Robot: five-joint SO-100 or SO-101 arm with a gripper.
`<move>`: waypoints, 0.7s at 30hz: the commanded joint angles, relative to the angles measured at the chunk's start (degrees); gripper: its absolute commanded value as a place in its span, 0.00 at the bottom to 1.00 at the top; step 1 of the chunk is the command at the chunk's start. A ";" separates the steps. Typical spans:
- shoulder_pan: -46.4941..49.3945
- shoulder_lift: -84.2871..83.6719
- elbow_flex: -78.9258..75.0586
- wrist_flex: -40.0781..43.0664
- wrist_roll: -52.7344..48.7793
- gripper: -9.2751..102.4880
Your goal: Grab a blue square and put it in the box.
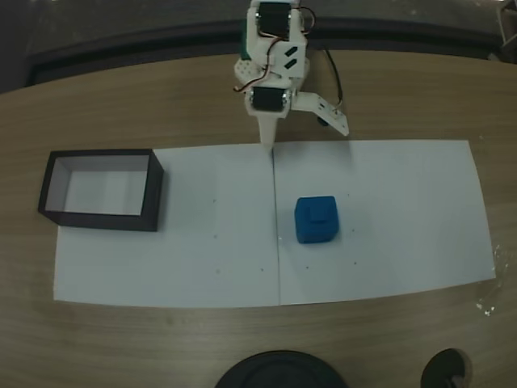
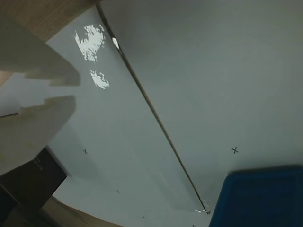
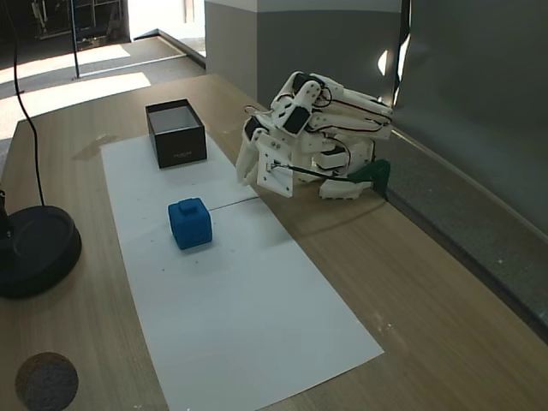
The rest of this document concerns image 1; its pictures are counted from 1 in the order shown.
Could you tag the blue cube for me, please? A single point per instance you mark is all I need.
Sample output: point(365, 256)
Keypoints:
point(316, 220)

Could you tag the white paper sheet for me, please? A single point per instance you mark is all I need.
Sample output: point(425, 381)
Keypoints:
point(169, 262)
point(404, 226)

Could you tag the black round stand base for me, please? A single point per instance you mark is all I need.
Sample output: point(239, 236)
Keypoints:
point(280, 372)

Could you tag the green table clamp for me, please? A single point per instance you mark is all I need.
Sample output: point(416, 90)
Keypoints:
point(244, 50)

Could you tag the dark brown open box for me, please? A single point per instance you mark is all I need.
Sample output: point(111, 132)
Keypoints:
point(103, 190)

